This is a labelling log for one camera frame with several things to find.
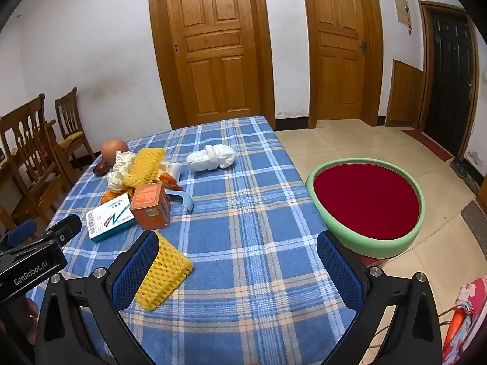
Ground blue plastic strip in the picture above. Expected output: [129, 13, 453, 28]
[167, 192, 194, 214]

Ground white green medicine box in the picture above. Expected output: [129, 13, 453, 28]
[86, 193, 138, 243]

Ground person's left hand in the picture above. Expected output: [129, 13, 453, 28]
[23, 300, 40, 322]

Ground white tissue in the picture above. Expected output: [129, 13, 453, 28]
[107, 151, 137, 191]

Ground orange snack wrapper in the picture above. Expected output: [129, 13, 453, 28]
[158, 173, 184, 192]

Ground apple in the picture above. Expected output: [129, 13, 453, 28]
[101, 139, 129, 168]

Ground yellow foam fruit net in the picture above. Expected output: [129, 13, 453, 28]
[124, 148, 166, 190]
[133, 231, 194, 311]

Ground red bin with green rim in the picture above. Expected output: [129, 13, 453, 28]
[305, 157, 426, 270]

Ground orange peel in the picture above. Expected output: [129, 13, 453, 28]
[100, 188, 134, 207]

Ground orange cardboard box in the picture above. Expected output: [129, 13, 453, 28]
[129, 182, 172, 231]

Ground white plastic wrapper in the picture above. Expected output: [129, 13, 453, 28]
[160, 161, 183, 179]

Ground grey floor mat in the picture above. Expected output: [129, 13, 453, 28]
[460, 200, 487, 252]

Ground red doormat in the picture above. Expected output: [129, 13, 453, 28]
[401, 128, 454, 162]

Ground dark shoes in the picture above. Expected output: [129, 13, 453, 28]
[450, 158, 484, 194]

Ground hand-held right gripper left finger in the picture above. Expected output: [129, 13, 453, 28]
[35, 230, 159, 365]

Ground small wooden cabinet door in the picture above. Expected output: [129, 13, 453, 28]
[386, 60, 425, 128]

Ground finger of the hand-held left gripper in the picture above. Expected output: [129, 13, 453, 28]
[0, 221, 37, 252]
[46, 215, 82, 246]

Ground dark metal door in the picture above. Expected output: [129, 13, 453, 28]
[416, 0, 481, 160]

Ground colourful printed cloth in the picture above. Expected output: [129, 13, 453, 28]
[441, 274, 487, 365]

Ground white paper wad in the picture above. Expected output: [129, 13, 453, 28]
[186, 144, 236, 172]

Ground wooden panel door with handle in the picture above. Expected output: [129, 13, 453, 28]
[300, 0, 384, 129]

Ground blue plaid tablecloth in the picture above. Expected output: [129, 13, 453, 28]
[28, 116, 381, 365]

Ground beige wall panel box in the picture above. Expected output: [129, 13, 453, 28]
[393, 0, 412, 27]

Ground wooden chair with cushion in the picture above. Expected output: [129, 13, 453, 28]
[53, 87, 96, 172]

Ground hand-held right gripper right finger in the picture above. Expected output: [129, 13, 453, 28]
[317, 231, 444, 365]

